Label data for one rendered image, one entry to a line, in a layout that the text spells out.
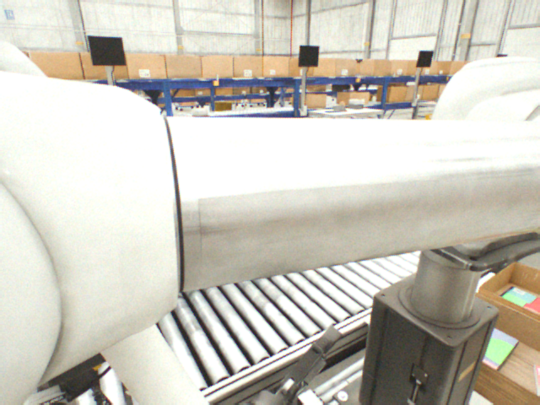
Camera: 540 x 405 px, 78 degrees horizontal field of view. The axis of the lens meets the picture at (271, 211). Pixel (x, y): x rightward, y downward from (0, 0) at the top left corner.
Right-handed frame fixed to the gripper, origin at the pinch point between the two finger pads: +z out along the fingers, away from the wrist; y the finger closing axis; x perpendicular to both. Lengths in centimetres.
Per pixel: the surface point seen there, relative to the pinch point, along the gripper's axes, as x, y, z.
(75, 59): 502, -115, 141
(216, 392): 15.5, -23.5, -17.3
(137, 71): 472, -132, 214
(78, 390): 25.6, 3.4, -40.9
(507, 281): -31, -21, 87
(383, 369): -11.7, 0.2, 5.5
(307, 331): 10.6, -27.3, 16.2
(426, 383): -18.5, 7.9, 4.4
